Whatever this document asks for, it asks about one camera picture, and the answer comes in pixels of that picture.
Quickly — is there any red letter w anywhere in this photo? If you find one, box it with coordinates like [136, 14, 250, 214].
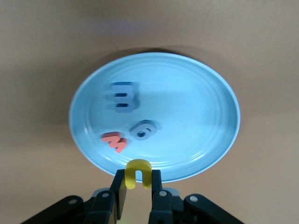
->
[101, 131, 128, 154]

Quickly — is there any yellow letter u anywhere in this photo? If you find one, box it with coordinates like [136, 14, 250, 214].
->
[124, 159, 152, 190]

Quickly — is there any light blue letter g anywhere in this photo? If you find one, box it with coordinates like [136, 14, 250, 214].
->
[129, 120, 162, 142]

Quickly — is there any blue plate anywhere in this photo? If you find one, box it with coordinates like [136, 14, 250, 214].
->
[69, 51, 241, 184]

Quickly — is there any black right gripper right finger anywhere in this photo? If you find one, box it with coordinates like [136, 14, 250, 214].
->
[147, 169, 246, 224]

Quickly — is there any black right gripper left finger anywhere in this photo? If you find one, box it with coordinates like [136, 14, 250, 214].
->
[22, 169, 129, 224]

